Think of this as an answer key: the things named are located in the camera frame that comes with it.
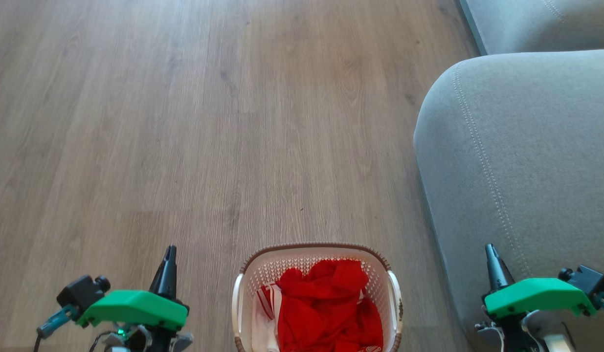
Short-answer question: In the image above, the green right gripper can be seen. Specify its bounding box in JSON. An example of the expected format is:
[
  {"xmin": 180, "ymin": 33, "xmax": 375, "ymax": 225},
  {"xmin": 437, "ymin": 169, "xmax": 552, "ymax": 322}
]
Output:
[{"xmin": 484, "ymin": 243, "xmax": 598, "ymax": 352}]

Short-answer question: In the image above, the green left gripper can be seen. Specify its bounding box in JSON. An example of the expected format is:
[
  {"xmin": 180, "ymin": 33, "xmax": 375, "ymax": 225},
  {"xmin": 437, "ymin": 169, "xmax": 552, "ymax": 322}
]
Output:
[{"xmin": 76, "ymin": 245, "xmax": 190, "ymax": 352}]

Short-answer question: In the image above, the white woven laundry basket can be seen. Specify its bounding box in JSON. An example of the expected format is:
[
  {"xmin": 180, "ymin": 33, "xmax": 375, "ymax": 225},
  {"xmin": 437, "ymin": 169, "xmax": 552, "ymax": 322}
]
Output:
[{"xmin": 232, "ymin": 242, "xmax": 404, "ymax": 352}]

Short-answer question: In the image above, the white red striped garment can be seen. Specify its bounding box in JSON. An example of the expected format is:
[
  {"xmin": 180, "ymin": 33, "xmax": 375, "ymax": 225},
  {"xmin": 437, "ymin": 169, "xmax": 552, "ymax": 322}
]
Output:
[{"xmin": 251, "ymin": 282, "xmax": 283, "ymax": 352}]

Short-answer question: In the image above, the grey fabric sofa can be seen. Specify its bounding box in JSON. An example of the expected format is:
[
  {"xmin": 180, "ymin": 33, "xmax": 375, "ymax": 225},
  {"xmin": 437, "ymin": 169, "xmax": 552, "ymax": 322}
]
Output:
[{"xmin": 413, "ymin": 0, "xmax": 604, "ymax": 352}]

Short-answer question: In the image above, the red clothing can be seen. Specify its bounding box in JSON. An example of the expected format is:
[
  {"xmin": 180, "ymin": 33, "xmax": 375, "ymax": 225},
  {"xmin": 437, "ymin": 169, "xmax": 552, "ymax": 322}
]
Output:
[{"xmin": 275, "ymin": 259, "xmax": 384, "ymax": 352}]

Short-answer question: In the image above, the teal left camera cable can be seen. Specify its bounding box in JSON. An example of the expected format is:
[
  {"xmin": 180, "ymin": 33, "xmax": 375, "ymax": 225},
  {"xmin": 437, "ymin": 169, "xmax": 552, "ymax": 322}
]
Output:
[{"xmin": 34, "ymin": 304, "xmax": 79, "ymax": 352}]

